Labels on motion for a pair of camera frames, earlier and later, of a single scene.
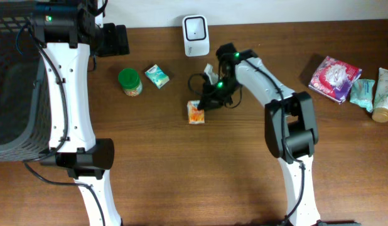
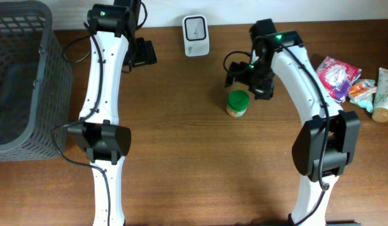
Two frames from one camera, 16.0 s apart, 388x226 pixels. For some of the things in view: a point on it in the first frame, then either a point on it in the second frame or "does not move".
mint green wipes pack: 361,93 does not move
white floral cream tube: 385,88 does not move
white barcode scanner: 196,35 does not move
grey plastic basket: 21,122 does not move
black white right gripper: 212,100 → 267,90
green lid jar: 130,81 → 238,103
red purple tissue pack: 333,78 does not move
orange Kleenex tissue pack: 196,116 → 358,91
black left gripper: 114,46 → 147,53
